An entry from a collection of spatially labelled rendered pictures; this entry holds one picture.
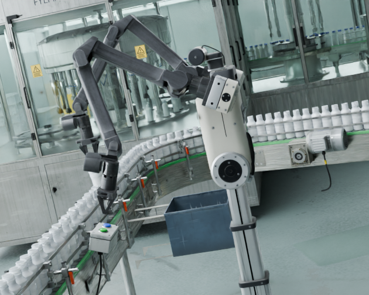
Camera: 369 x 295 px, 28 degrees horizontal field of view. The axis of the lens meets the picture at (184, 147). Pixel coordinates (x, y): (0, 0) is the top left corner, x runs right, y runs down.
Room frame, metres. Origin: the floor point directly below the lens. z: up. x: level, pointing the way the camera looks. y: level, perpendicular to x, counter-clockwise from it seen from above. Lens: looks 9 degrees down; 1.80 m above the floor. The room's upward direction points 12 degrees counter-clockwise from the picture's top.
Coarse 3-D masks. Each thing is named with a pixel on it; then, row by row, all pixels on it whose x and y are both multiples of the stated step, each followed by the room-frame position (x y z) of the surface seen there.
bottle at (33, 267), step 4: (20, 256) 2.37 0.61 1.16; (24, 256) 2.38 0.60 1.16; (28, 256) 2.35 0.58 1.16; (28, 260) 2.35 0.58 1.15; (28, 264) 2.35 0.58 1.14; (32, 264) 2.36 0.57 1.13; (32, 268) 2.34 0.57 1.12; (36, 268) 2.36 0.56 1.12; (36, 280) 2.34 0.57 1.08; (36, 284) 2.34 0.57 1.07; (40, 284) 2.36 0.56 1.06; (40, 288) 2.35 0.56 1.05
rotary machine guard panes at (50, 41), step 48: (144, 0) 6.36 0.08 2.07; (192, 0) 6.30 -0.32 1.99; (0, 48) 6.57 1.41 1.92; (48, 48) 6.50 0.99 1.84; (192, 48) 6.31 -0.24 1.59; (0, 96) 6.59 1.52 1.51; (48, 96) 6.52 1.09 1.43; (144, 96) 6.39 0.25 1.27; (192, 96) 6.32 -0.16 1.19; (0, 144) 6.61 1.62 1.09; (48, 144) 6.54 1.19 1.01
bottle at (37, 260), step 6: (30, 252) 2.40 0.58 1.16; (36, 252) 2.41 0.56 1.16; (36, 258) 2.40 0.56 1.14; (36, 264) 2.39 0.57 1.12; (42, 264) 2.40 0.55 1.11; (42, 270) 2.40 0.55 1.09; (42, 276) 2.40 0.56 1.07; (42, 282) 2.39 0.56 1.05; (48, 288) 2.40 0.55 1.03; (48, 294) 2.40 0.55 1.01
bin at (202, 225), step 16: (208, 192) 3.67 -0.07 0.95; (224, 192) 3.66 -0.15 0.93; (144, 208) 3.67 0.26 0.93; (176, 208) 3.70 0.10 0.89; (192, 208) 3.69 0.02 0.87; (208, 208) 3.37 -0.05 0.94; (224, 208) 3.36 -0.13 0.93; (128, 224) 3.50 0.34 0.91; (176, 224) 3.40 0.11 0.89; (192, 224) 3.38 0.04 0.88; (208, 224) 3.37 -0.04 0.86; (224, 224) 3.36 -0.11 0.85; (176, 240) 3.40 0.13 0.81; (192, 240) 3.39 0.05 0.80; (208, 240) 3.37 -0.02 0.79; (224, 240) 3.36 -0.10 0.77; (160, 256) 3.47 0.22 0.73
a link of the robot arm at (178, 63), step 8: (128, 16) 3.28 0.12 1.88; (112, 24) 3.29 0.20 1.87; (120, 24) 3.28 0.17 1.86; (128, 24) 3.29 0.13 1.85; (136, 24) 3.28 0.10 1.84; (120, 32) 3.28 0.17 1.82; (136, 32) 3.29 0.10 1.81; (144, 32) 3.28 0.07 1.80; (144, 40) 3.29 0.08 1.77; (152, 40) 3.28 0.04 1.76; (160, 40) 3.29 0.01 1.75; (152, 48) 3.28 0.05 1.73; (160, 48) 3.27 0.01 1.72; (168, 48) 3.27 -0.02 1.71; (160, 56) 3.28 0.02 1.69; (168, 56) 3.27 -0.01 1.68; (176, 56) 3.26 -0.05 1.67; (176, 64) 3.26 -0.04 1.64; (184, 64) 3.25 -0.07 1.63; (184, 72) 3.23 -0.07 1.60; (192, 72) 3.23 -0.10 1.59
